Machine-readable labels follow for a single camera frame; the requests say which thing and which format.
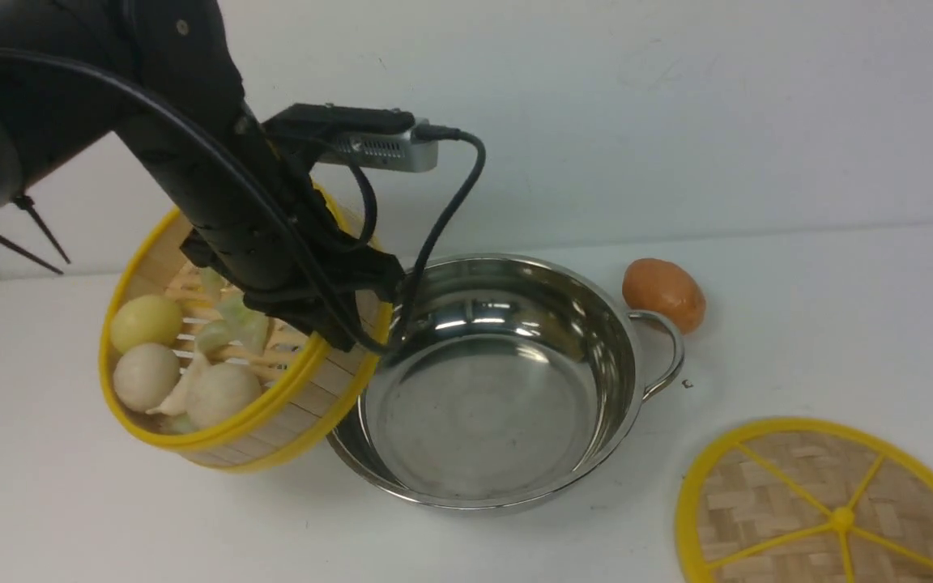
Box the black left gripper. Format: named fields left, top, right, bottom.
left=184, top=209, right=404, bottom=353

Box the yellow-green round bun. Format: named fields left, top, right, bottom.
left=109, top=294, right=184, bottom=354

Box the yellow bamboo steamer basket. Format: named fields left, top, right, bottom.
left=99, top=210, right=379, bottom=472

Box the green dumpling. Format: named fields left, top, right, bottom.
left=194, top=294, right=271, bottom=355

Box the white round bun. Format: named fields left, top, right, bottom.
left=185, top=363, right=262, bottom=429
left=113, top=343, right=181, bottom=413

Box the pale white dumpling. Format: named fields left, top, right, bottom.
left=146, top=353, right=211, bottom=417

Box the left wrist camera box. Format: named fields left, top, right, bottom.
left=264, top=104, right=438, bottom=173

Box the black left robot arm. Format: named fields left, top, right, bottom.
left=0, top=1, right=415, bottom=351

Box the stainless steel pot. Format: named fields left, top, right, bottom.
left=327, top=253, right=685, bottom=513

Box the brown potato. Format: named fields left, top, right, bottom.
left=621, top=257, right=707, bottom=334

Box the yellow rimmed woven steamer lid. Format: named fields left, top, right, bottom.
left=675, top=417, right=933, bottom=582

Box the black camera cable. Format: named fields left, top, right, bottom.
left=0, top=45, right=488, bottom=357

